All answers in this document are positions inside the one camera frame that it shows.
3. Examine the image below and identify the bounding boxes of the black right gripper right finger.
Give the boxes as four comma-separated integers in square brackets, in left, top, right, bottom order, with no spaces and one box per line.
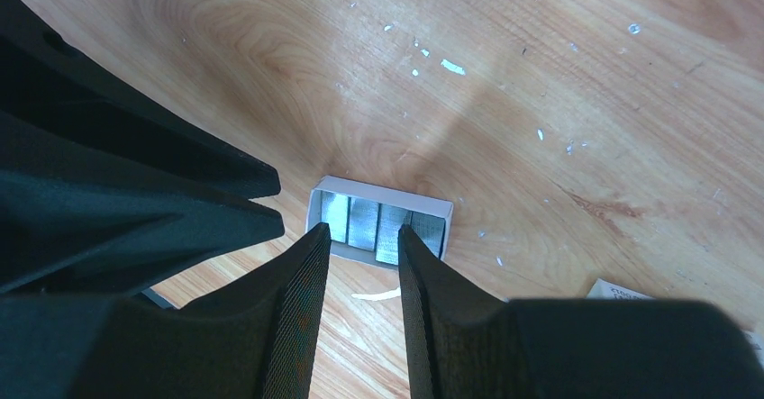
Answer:
[398,226,763,398]

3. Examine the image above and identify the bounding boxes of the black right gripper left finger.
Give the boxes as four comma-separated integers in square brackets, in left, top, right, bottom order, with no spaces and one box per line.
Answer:
[1,223,331,398]

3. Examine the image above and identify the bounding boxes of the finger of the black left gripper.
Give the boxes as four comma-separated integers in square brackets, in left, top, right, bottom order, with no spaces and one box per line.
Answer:
[1,0,281,199]
[1,171,284,295]

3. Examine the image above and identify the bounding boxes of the white staple box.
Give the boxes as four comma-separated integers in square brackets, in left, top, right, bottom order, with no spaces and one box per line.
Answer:
[586,278,764,367]

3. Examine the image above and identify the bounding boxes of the grey staple strips tray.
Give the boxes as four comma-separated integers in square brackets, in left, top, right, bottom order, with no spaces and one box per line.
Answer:
[305,176,454,269]

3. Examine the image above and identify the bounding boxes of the white paper scrap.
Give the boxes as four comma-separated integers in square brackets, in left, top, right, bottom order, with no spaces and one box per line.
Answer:
[350,287,401,302]

